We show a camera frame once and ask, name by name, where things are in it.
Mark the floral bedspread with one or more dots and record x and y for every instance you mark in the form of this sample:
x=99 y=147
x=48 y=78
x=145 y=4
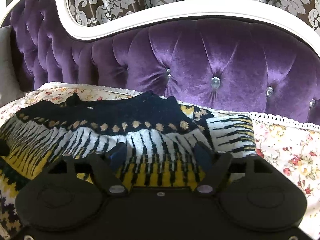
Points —
x=291 y=147

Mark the grey pillow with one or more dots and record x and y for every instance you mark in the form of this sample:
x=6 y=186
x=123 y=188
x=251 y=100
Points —
x=10 y=89

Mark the yellow black white knit sweater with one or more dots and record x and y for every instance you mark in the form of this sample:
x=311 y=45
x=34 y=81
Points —
x=159 y=134

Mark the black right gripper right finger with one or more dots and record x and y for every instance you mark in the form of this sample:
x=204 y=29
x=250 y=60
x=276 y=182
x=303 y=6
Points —
x=215 y=167

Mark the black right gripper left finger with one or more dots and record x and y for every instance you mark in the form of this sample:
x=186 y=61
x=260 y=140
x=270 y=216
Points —
x=104 y=167

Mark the purple tufted velvet headboard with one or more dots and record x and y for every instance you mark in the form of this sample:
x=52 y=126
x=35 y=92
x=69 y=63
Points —
x=234 y=55

